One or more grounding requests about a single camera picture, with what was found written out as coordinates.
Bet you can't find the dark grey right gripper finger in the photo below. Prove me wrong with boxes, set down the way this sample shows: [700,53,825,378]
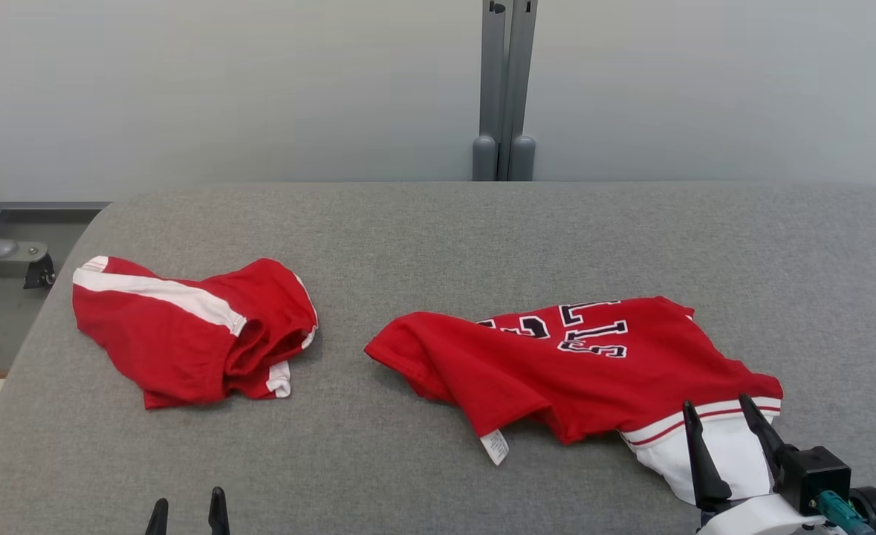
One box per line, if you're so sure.
[739,394,788,482]
[682,401,733,512]

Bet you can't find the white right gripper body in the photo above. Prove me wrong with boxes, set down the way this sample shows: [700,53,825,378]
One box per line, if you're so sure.
[696,493,831,535]

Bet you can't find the red basketball jersey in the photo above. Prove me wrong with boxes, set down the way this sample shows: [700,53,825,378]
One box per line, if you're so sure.
[364,296,785,508]

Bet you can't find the red shorts with white stripe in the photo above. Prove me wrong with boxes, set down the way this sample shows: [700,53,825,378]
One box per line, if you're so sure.
[72,256,319,411]

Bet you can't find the teal right camera connector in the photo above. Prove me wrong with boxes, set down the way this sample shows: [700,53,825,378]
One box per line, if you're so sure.
[817,490,875,535]

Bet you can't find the grey metal partition post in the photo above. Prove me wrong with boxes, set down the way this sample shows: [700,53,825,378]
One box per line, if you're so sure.
[497,0,539,182]
[473,0,507,182]

